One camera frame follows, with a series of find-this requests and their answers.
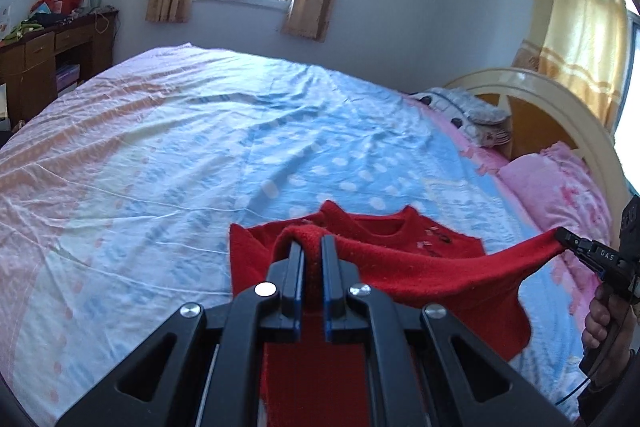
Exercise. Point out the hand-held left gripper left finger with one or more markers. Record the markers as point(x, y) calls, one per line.
point(299, 297)

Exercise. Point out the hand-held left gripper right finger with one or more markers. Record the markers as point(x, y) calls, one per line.
point(327, 307)

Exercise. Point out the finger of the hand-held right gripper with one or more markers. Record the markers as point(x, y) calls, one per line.
point(595, 254)

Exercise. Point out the red knitted sweater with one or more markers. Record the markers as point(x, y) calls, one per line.
point(400, 267)

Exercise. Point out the person's right forearm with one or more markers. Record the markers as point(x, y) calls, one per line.
point(615, 382)

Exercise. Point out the dark clothes pile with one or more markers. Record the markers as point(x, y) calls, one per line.
point(47, 20)

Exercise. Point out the person's right hand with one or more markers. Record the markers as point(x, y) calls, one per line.
point(600, 324)

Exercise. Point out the pink floral quilt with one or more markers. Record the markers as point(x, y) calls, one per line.
point(555, 192)

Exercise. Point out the cream wooden headboard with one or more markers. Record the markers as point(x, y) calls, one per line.
point(550, 97)

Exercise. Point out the bright side window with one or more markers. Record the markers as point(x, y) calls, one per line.
point(631, 82)

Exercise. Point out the panda print pillow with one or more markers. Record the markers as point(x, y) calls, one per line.
point(465, 129)

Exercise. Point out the blue polka dot bed sheet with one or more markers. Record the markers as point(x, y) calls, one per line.
point(175, 157)

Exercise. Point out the grey folded cloth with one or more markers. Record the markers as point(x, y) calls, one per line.
point(470, 104)

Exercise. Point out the large yellow curtain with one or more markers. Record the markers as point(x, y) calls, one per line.
point(575, 17)

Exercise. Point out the purple box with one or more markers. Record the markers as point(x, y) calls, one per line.
point(67, 77)

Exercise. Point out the brown wooden desk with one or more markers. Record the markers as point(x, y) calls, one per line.
point(30, 67)

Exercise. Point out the green cloth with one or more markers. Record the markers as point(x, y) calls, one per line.
point(22, 29)

